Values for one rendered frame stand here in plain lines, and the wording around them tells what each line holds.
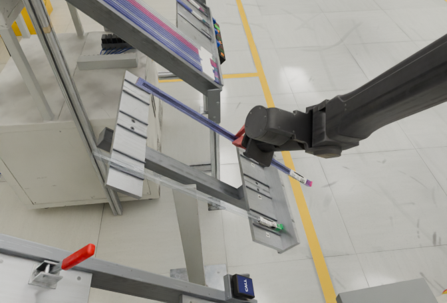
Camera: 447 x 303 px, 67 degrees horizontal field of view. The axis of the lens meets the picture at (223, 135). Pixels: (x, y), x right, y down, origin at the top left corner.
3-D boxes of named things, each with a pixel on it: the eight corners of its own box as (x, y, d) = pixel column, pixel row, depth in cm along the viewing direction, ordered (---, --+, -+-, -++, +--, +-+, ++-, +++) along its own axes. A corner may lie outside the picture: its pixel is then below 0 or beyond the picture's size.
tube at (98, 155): (277, 226, 88) (281, 224, 87) (279, 231, 87) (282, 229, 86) (92, 151, 60) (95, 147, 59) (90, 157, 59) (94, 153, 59)
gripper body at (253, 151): (240, 154, 66) (266, 153, 60) (255, 109, 69) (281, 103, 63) (263, 167, 69) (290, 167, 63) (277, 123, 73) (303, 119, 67)
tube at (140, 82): (308, 181, 88) (311, 181, 87) (306, 186, 88) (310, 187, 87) (138, 78, 64) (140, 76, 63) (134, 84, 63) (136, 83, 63)
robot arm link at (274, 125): (346, 156, 54) (346, 105, 56) (297, 141, 47) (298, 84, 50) (290, 163, 63) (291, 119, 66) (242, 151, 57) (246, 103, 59)
